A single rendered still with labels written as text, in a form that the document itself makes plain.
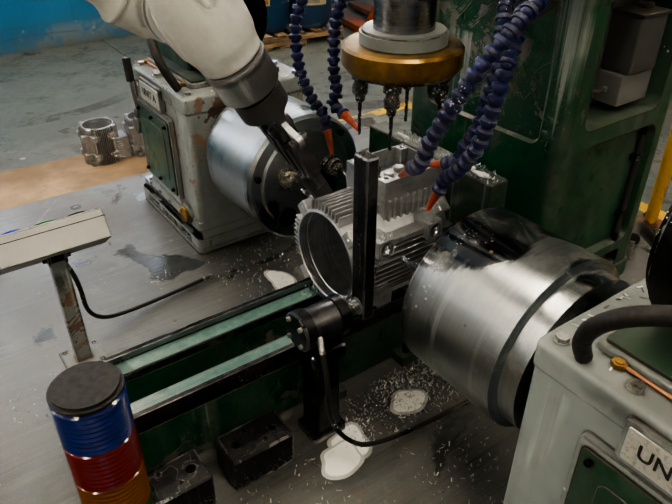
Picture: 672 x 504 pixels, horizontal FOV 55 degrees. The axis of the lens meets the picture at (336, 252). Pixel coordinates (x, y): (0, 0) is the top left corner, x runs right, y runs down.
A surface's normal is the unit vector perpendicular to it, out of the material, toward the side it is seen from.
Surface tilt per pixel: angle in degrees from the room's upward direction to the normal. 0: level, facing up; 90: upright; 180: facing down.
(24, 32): 90
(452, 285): 50
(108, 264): 0
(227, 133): 55
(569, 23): 90
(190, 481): 0
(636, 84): 90
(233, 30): 89
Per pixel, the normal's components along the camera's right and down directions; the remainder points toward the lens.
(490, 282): -0.52, -0.45
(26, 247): 0.47, -0.14
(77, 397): 0.00, -0.84
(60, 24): 0.58, 0.44
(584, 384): -0.82, 0.31
